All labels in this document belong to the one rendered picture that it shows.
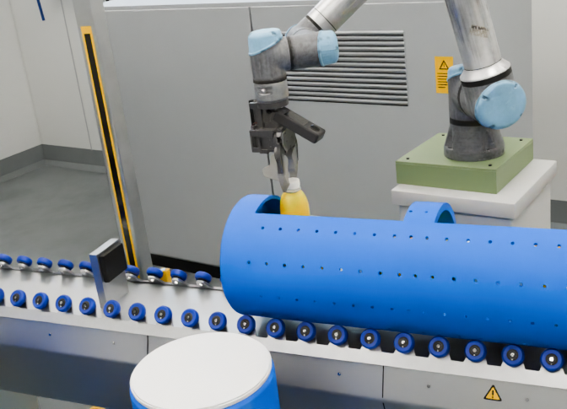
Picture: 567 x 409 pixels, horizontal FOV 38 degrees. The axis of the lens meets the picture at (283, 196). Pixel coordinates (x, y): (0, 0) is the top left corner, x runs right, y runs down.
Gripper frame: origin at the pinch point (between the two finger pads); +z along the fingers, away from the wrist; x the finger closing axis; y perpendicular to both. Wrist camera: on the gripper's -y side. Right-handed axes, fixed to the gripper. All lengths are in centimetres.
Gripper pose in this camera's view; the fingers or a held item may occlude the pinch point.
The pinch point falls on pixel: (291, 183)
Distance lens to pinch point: 189.8
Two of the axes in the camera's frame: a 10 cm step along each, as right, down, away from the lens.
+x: -3.9, 3.7, -8.4
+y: -9.1, -0.4, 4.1
